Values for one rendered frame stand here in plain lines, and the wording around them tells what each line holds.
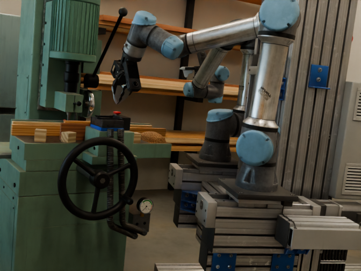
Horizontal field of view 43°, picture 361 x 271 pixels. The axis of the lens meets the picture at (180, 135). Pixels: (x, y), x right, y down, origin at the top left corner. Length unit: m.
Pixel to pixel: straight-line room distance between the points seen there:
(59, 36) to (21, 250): 0.79
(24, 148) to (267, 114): 0.83
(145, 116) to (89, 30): 2.78
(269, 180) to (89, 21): 0.88
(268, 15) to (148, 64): 3.10
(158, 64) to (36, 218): 3.01
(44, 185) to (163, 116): 2.99
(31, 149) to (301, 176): 1.03
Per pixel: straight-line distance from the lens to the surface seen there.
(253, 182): 1.59
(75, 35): 1.75
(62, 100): 1.81
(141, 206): 1.81
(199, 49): 1.65
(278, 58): 1.45
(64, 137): 1.70
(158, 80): 3.99
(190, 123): 4.73
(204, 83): 2.23
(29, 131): 1.80
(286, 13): 1.43
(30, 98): 1.98
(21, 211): 1.70
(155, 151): 1.85
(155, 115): 4.53
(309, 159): 1.88
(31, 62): 1.98
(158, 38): 1.55
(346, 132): 1.88
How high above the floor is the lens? 1.19
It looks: 8 degrees down
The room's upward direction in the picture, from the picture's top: 6 degrees clockwise
